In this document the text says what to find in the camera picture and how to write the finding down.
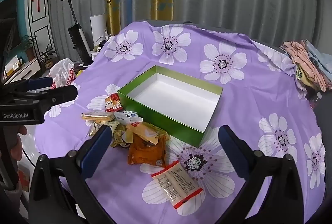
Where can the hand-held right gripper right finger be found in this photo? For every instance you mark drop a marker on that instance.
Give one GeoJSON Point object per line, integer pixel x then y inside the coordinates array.
{"type": "Point", "coordinates": [229, 145]}

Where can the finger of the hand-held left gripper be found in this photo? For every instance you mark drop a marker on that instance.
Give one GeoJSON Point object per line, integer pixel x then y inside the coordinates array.
{"type": "Point", "coordinates": [41, 82]}
{"type": "Point", "coordinates": [62, 95]}

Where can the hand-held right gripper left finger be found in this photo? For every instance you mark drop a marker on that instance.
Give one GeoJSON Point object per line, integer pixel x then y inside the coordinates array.
{"type": "Point", "coordinates": [97, 148]}

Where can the pale green snack packet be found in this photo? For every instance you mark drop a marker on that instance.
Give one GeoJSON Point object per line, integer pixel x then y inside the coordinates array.
{"type": "Point", "coordinates": [103, 126]}

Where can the small yellow snack packet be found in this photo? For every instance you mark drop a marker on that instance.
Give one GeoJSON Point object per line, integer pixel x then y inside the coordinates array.
{"type": "Point", "coordinates": [119, 138]}

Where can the clear cracker packet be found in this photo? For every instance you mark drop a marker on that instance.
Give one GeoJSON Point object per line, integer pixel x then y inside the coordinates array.
{"type": "Point", "coordinates": [97, 116]}

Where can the white blue snack packet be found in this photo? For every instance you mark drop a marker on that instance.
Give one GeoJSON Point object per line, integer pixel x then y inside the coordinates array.
{"type": "Point", "coordinates": [128, 115]}

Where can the orange snack packet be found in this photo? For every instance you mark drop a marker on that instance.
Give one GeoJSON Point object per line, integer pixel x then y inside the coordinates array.
{"type": "Point", "coordinates": [145, 152]}

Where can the red snack packet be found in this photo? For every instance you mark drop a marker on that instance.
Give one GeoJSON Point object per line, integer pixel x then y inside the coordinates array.
{"type": "Point", "coordinates": [113, 102]}

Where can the yellow red-label snack packet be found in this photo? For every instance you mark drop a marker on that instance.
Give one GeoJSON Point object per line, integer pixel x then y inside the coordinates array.
{"type": "Point", "coordinates": [147, 132]}

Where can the beige red-edged snack packet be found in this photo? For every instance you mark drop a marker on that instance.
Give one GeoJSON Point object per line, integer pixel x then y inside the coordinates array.
{"type": "Point", "coordinates": [176, 182]}

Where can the green cardboard box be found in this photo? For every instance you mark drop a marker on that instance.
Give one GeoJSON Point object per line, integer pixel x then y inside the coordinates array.
{"type": "Point", "coordinates": [168, 120]}

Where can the person's left hand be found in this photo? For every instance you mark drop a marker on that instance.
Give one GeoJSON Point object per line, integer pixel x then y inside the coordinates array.
{"type": "Point", "coordinates": [16, 148]}

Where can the white low cabinet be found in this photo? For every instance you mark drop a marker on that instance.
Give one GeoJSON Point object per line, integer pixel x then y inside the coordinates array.
{"type": "Point", "coordinates": [26, 69]}

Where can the white red plastic bag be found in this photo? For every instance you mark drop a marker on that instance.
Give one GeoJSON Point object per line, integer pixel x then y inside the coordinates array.
{"type": "Point", "coordinates": [61, 71]}

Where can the potted plant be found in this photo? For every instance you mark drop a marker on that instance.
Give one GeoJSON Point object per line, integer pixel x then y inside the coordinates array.
{"type": "Point", "coordinates": [47, 56]}
{"type": "Point", "coordinates": [28, 46]}

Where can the purple floral cloth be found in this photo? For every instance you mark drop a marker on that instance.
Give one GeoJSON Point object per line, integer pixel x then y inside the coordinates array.
{"type": "Point", "coordinates": [246, 99]}

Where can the upright vacuum cleaner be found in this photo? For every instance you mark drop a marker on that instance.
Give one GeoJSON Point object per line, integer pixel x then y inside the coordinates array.
{"type": "Point", "coordinates": [77, 40]}

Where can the black television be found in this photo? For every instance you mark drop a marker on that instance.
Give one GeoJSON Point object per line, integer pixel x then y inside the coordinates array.
{"type": "Point", "coordinates": [7, 32]}

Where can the white panel appliance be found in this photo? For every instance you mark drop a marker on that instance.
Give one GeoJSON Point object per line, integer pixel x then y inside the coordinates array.
{"type": "Point", "coordinates": [98, 25]}

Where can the dark patterned cloth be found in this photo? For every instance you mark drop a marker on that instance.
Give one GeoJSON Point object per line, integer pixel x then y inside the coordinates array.
{"type": "Point", "coordinates": [312, 99]}

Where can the pile of folded clothes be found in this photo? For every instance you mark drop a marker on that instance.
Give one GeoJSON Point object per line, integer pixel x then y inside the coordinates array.
{"type": "Point", "coordinates": [306, 63]}

